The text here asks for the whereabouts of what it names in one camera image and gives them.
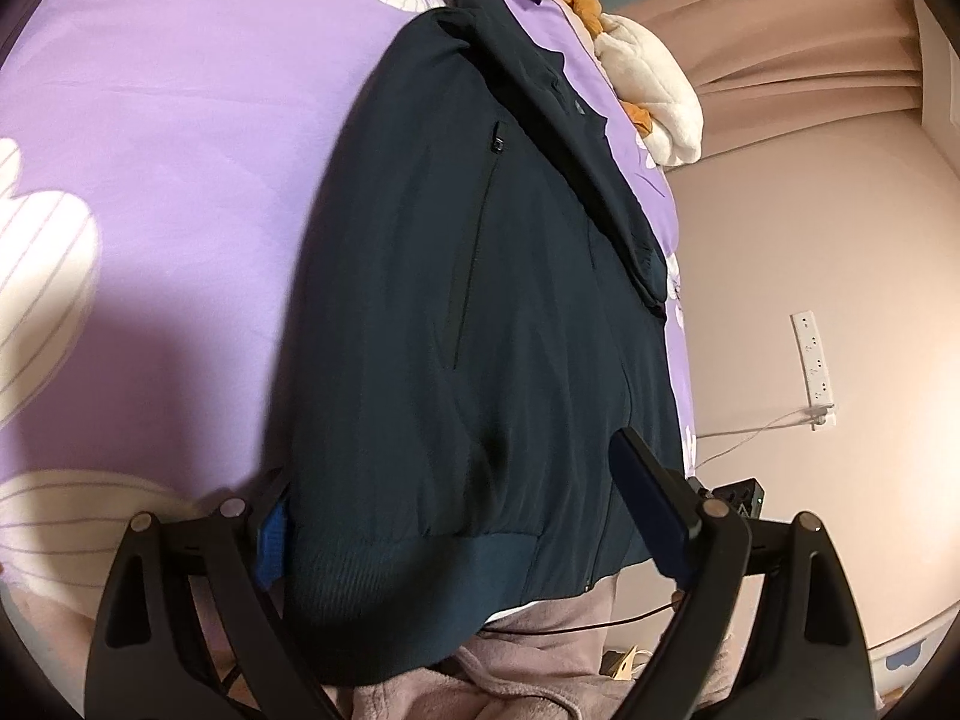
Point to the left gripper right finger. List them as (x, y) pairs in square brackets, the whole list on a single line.
[(676, 522)]

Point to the purple floral bed sheet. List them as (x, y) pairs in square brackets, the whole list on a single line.
[(159, 159)]

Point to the dark navy zip jacket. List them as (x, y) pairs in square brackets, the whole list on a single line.
[(481, 306)]

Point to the pink curtain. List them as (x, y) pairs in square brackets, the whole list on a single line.
[(766, 68)]

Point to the white wall power strip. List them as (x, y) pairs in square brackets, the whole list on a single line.
[(812, 357)]

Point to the pink fleece trousers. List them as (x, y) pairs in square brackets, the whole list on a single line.
[(545, 661)]

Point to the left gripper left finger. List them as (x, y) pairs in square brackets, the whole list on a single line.
[(263, 508)]

